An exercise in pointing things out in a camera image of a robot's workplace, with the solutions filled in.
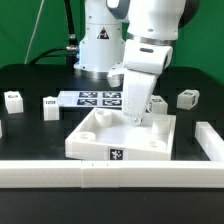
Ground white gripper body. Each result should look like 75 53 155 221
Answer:
122 40 173 121

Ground black cables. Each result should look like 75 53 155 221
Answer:
28 0 80 65

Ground white part left edge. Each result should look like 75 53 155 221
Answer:
0 120 2 139

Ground white U-shaped obstacle fence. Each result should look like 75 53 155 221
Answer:
0 121 224 189

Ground white cable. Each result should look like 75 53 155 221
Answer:
23 0 46 65

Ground white square tabletop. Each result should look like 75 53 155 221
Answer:
65 108 176 161

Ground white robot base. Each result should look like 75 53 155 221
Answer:
74 0 125 87

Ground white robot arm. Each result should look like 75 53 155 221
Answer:
106 0 200 124

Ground white tag plate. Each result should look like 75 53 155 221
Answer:
58 91 122 108

